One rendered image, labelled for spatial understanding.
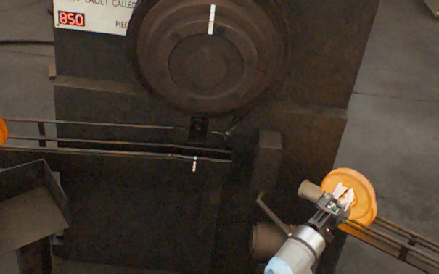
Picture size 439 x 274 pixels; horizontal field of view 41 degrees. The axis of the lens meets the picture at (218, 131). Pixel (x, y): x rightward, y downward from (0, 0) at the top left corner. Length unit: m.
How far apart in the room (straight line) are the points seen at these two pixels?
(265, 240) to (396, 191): 1.29
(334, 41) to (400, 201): 1.40
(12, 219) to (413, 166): 2.17
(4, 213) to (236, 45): 0.88
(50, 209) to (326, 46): 0.99
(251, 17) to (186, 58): 0.21
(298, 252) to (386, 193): 1.60
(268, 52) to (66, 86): 0.68
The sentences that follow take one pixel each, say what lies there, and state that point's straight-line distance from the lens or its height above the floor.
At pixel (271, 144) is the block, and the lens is 1.89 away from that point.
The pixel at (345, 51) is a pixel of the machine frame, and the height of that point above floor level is 1.08.
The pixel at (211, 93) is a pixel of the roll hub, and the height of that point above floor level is 1.02.
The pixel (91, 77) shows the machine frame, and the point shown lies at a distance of 1.98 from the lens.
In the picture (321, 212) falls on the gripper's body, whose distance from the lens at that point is 1.62.
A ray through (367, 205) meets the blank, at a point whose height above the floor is 0.84.
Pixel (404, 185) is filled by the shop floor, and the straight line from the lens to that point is 3.19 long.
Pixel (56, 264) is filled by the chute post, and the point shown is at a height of 0.01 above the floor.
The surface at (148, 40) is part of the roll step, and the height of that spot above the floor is 1.14.
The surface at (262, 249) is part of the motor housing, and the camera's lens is 1.98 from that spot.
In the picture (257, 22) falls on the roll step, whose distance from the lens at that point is 1.61.
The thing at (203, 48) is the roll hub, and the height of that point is 1.17.
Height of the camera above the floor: 1.97
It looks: 38 degrees down
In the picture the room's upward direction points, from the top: 8 degrees clockwise
